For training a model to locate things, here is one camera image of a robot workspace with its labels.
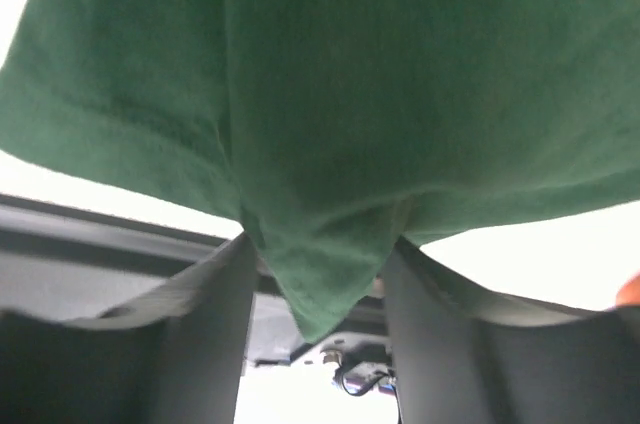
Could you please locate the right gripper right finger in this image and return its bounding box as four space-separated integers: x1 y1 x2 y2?
383 240 639 423

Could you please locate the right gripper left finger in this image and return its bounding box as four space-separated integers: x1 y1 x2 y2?
1 236 257 423

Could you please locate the white green sleeved t shirt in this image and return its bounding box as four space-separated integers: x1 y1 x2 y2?
1 0 639 341

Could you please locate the orange plastic tub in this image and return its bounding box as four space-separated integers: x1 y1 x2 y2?
615 274 640 307

